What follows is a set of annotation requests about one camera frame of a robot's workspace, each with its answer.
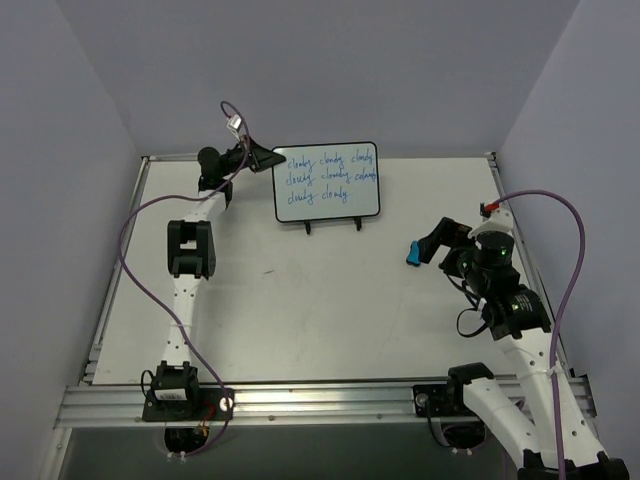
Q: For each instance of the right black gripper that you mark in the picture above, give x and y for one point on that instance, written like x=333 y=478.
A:
x=447 y=242

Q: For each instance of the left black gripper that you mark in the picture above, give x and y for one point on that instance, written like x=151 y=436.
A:
x=250 y=155

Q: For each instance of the blue bone-shaped eraser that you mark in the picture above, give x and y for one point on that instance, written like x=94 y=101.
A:
x=414 y=255

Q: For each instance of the small black-framed whiteboard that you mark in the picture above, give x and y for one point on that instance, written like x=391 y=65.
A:
x=326 y=182

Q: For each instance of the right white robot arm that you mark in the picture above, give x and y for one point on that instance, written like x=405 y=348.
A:
x=553 y=440

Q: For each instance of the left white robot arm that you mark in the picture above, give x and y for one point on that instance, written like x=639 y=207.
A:
x=191 y=262

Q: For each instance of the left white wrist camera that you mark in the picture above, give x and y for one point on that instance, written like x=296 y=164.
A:
x=235 y=124

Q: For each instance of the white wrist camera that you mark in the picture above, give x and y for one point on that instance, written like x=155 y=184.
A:
x=235 y=124
x=494 y=218

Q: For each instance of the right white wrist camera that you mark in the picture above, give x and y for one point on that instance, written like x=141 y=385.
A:
x=494 y=218

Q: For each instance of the wire whiteboard stand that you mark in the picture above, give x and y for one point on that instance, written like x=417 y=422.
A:
x=310 y=226

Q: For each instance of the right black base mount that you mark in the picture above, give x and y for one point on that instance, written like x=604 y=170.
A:
x=435 y=400

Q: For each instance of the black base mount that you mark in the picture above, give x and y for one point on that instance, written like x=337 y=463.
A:
x=174 y=394
x=435 y=400

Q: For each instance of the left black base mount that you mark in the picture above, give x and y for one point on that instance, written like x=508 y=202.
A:
x=174 y=394

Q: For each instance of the aluminium front rail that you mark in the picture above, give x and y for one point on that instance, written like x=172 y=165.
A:
x=256 y=404

